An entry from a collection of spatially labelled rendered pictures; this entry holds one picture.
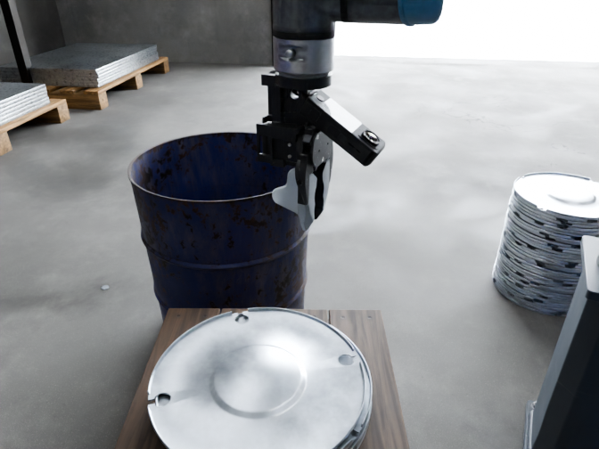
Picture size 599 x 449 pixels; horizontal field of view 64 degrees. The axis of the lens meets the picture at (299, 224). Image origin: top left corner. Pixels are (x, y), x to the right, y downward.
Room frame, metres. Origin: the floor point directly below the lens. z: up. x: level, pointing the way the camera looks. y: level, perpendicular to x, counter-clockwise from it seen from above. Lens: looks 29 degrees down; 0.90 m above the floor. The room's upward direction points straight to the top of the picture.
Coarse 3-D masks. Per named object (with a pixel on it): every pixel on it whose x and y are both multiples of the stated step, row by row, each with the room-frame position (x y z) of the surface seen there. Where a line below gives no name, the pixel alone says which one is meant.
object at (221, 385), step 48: (192, 336) 0.55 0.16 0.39; (240, 336) 0.55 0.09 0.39; (288, 336) 0.55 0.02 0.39; (336, 336) 0.55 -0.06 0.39; (192, 384) 0.46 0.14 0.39; (240, 384) 0.45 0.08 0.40; (288, 384) 0.45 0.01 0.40; (336, 384) 0.46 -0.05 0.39; (192, 432) 0.38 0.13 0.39; (240, 432) 0.38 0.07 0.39; (288, 432) 0.38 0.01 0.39; (336, 432) 0.38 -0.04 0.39
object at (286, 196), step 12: (288, 180) 0.59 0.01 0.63; (312, 180) 0.58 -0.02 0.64; (276, 192) 0.60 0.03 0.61; (288, 192) 0.59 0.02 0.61; (312, 192) 0.58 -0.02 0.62; (288, 204) 0.59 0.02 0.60; (300, 204) 0.57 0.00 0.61; (312, 204) 0.58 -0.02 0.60; (300, 216) 0.58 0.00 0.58; (312, 216) 0.58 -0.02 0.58
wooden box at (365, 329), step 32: (192, 320) 0.64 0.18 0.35; (352, 320) 0.64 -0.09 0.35; (160, 352) 0.56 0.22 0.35; (384, 352) 0.56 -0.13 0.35; (384, 384) 0.50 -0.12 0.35; (128, 416) 0.44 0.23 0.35; (384, 416) 0.44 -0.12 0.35; (128, 448) 0.39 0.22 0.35; (160, 448) 0.39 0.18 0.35; (384, 448) 0.39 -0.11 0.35
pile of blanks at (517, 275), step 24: (528, 216) 1.16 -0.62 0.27; (552, 216) 1.10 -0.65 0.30; (504, 240) 1.22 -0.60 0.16; (528, 240) 1.13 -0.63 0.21; (552, 240) 1.09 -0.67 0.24; (576, 240) 1.08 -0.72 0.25; (504, 264) 1.19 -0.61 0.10; (528, 264) 1.12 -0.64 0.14; (552, 264) 1.08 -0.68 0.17; (576, 264) 1.07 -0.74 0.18; (504, 288) 1.16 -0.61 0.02; (528, 288) 1.11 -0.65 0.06; (552, 288) 1.07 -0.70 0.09; (552, 312) 1.07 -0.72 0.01
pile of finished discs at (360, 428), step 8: (240, 320) 0.60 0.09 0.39; (248, 320) 0.60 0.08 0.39; (344, 336) 0.56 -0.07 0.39; (352, 344) 0.54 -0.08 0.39; (360, 352) 0.52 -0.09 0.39; (344, 360) 0.51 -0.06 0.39; (352, 360) 0.51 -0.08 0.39; (360, 360) 0.51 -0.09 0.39; (368, 368) 0.49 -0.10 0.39; (368, 376) 0.48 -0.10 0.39; (368, 384) 0.47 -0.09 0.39; (368, 392) 0.45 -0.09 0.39; (160, 400) 0.44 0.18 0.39; (168, 400) 0.44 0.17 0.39; (368, 400) 0.44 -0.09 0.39; (368, 408) 0.42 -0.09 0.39; (360, 416) 0.41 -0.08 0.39; (368, 416) 0.42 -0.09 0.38; (360, 424) 0.40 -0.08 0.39; (352, 432) 0.40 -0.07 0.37; (360, 432) 0.40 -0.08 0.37; (344, 440) 0.38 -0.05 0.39; (352, 440) 0.38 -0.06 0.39; (360, 440) 0.39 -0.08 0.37; (336, 448) 0.37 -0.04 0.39; (344, 448) 0.37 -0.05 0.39; (352, 448) 0.38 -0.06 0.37
